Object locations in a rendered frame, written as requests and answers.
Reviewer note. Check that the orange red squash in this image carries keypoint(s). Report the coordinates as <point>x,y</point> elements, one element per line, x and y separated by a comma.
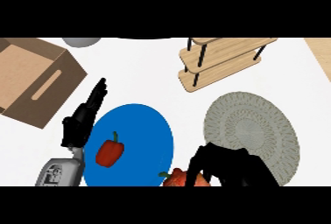
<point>176,179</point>

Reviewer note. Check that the brown cardboard box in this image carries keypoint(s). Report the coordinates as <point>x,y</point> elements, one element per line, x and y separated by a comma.
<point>34,78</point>

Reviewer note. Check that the wooden tiered shelf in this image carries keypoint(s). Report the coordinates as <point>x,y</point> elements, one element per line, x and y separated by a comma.
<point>218,64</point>

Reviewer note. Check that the round blue placemat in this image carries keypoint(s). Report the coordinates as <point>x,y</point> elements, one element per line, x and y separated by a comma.
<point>133,140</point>

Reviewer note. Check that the red bell pepper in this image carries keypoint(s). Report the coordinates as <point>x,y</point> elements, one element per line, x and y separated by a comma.
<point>109,152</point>

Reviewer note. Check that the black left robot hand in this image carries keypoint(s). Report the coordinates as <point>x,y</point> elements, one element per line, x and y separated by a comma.
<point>80,122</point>

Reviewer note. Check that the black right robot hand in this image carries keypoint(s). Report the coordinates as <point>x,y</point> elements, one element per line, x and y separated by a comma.
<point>235,167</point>

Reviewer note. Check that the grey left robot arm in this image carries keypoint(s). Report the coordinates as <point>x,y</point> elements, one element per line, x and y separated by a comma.
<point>59,172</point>

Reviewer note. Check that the grey round bowl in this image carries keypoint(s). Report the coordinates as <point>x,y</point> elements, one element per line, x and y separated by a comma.
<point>80,41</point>

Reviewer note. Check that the pale wooden board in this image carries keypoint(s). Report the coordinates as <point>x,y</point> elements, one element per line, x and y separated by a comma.
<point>320,52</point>

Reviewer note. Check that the round grey woven placemat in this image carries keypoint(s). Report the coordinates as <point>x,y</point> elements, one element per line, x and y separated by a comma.
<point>254,128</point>

